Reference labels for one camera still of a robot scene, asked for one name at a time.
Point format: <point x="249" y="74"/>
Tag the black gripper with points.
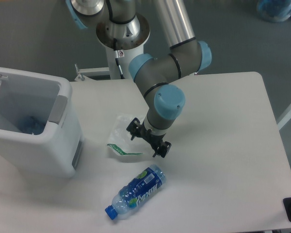
<point x="160" y="147"/>

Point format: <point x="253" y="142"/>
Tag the clear plastic bag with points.
<point x="120" y="142"/>

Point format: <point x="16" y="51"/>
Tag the blue labelled plastic bottle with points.
<point x="138" y="190"/>

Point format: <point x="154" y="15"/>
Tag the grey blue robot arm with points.
<point x="120" y="28"/>

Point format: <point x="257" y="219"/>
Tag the white plastic trash can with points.
<point x="57" y="149"/>

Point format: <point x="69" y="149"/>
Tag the blue plastic bag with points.
<point x="275" y="11"/>

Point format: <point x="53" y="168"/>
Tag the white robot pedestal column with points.
<point x="119" y="60"/>

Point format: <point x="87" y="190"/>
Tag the white metal base frame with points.
<point x="92" y="72"/>

